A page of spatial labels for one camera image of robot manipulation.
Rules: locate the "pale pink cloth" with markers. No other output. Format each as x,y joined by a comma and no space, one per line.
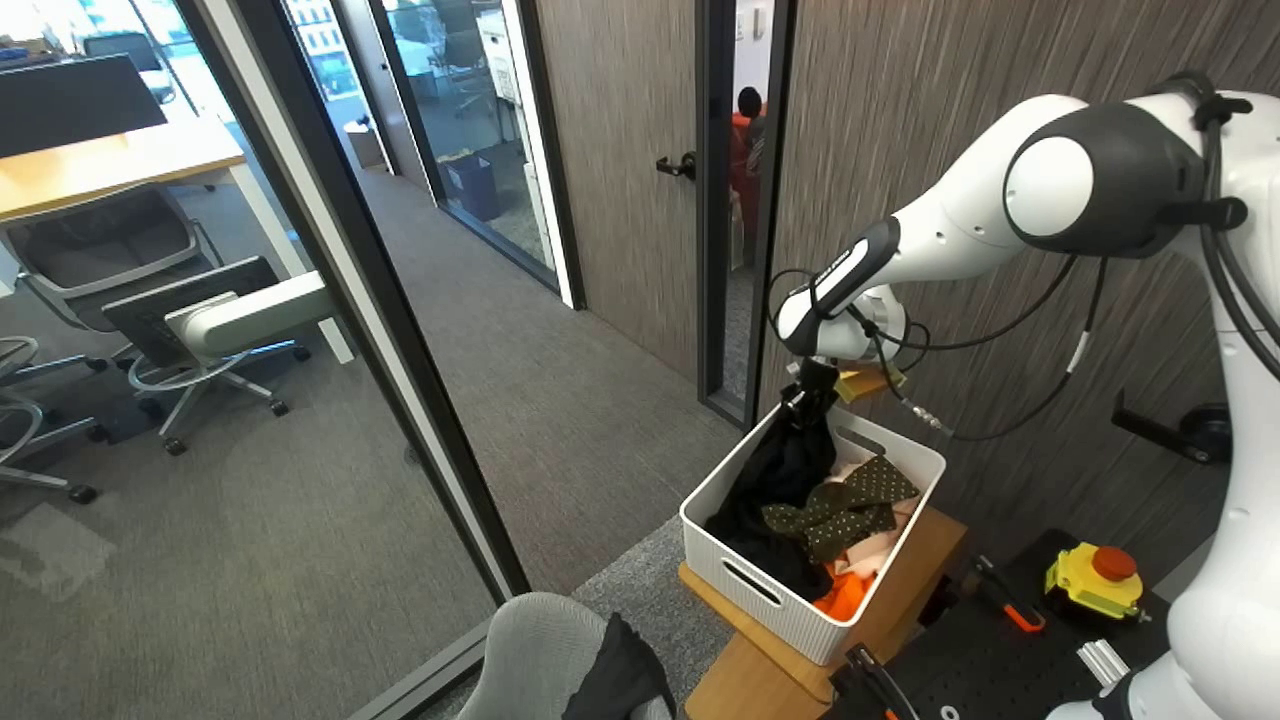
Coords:
880,540

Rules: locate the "olive dotted cloth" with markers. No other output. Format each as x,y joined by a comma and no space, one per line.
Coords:
841,513

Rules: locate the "black cloth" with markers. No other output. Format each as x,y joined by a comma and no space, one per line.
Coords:
782,487

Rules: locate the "wooden office desk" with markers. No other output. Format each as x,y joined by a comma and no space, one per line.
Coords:
105,162

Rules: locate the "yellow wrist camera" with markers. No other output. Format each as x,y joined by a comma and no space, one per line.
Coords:
865,387

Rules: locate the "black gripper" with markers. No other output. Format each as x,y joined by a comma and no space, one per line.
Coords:
817,378

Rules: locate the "black monitor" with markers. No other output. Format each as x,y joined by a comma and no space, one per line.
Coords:
73,107

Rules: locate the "orange cloth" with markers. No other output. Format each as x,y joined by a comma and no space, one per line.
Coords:
847,596

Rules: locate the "white plastic basket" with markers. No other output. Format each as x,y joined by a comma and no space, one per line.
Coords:
746,587

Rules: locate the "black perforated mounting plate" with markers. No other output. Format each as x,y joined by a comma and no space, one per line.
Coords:
986,666

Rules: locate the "black clamp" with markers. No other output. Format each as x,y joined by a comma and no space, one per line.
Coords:
865,686

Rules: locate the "black glass partition frame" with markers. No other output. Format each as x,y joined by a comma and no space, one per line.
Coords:
360,281

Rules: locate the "grey mesh office chair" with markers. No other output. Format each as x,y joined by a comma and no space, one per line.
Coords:
105,255

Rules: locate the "aluminium profile piece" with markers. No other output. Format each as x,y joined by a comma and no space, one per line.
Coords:
1106,660

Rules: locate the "yellow emergency stop button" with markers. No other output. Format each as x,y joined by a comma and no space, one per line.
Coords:
1097,577

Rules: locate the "person in orange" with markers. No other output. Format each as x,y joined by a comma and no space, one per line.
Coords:
746,162

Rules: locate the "office chair with white armrest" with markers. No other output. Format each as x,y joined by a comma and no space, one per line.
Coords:
214,326

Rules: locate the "grey fabric chair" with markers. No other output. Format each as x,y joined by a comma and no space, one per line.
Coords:
534,660

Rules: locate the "metal base office chair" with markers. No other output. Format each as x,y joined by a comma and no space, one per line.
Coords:
24,427

